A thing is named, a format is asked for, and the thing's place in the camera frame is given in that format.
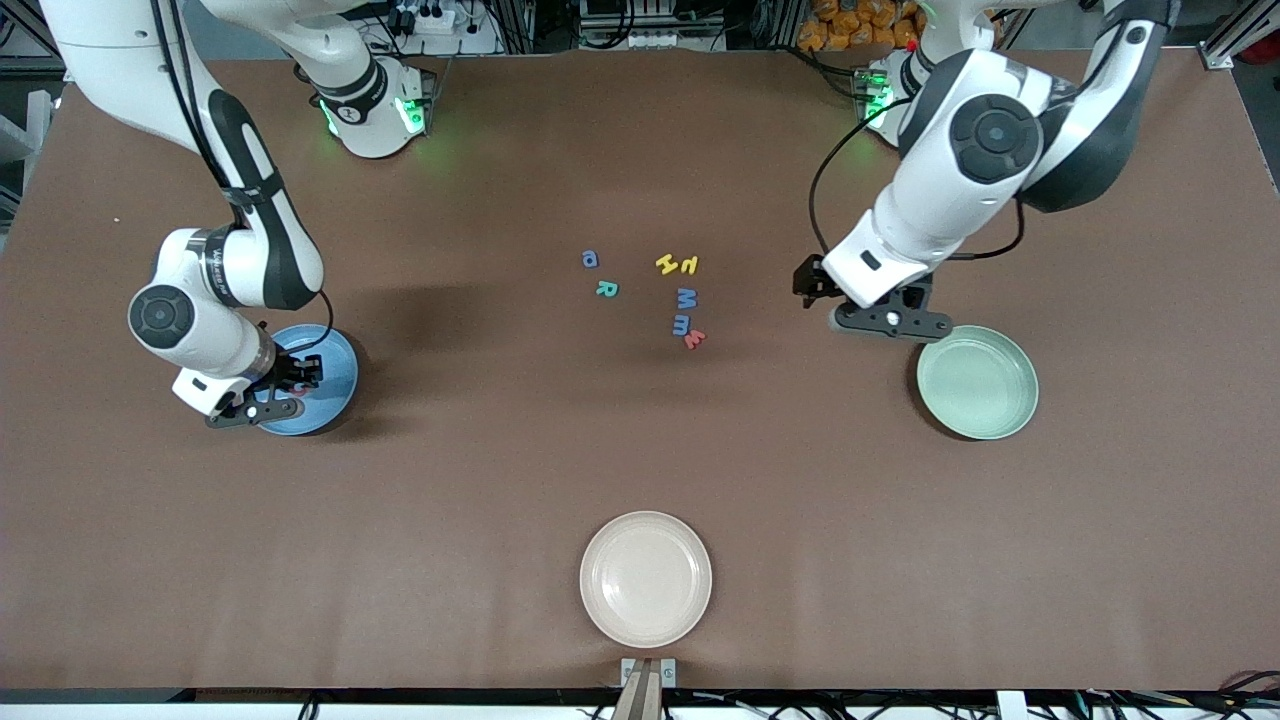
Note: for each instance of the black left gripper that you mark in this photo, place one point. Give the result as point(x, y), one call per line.
point(812, 279)

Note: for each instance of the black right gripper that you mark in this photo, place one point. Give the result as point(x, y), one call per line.
point(290, 374)

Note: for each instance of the red lowercase foam letter w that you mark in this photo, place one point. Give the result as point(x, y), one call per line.
point(695, 340)

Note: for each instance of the blue lowercase foam letter m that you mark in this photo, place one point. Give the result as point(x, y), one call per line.
point(682, 325)

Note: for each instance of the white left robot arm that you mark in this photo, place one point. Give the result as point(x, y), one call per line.
point(950, 200)

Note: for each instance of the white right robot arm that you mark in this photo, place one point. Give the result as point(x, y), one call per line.
point(200, 320)

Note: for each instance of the blue round plate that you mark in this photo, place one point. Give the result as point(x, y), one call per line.
point(335, 370)

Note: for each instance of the blue uppercase foam letter M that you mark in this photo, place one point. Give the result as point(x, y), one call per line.
point(687, 299)

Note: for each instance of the yellow uppercase foam letter H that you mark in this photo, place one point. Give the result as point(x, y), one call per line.
point(667, 264)

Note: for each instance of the green round plate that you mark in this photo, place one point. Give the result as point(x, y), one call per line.
point(978, 382)

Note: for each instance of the cream round plate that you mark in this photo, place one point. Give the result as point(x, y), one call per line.
point(645, 580)

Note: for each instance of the pile of orange fruit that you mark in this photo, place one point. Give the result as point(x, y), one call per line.
point(840, 25)

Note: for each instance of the white power strip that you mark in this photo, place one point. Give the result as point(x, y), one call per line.
point(430, 20)

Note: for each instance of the small white block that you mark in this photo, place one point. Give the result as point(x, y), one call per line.
point(1011, 706)

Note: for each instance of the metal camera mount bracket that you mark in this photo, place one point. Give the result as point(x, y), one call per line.
point(648, 690)

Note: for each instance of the aluminium frame post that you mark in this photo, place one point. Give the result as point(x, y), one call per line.
point(25, 25)
point(1215, 55)

